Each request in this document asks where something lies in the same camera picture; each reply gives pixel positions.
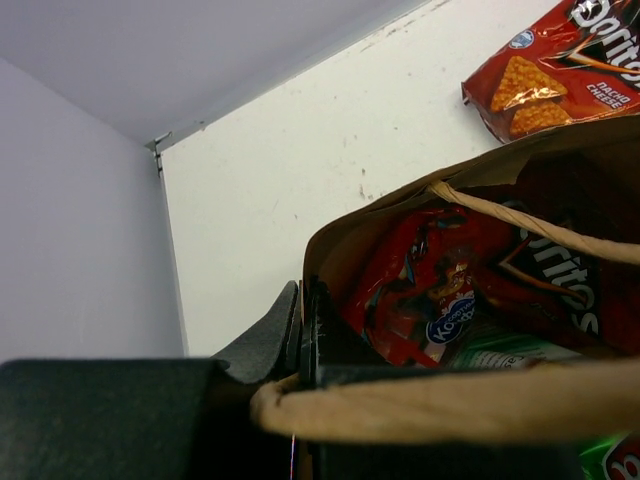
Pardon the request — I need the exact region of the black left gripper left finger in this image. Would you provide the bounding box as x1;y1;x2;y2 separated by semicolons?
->
1;282;299;479

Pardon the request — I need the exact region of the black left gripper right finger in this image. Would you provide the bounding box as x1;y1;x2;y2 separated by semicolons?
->
302;279;584;479

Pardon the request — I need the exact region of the brown paper bag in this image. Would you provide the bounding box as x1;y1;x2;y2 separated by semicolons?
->
250;115;639;445

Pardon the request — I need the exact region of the green Chuba cassava bag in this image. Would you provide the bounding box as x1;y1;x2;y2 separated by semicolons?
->
443;326;639;479

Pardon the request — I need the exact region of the red Doritos bag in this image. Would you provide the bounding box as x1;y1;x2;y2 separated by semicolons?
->
474;164;640;359
461;1;639;143

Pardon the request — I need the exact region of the red candy assortment bag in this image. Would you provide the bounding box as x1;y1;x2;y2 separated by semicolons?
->
340;205;512;368

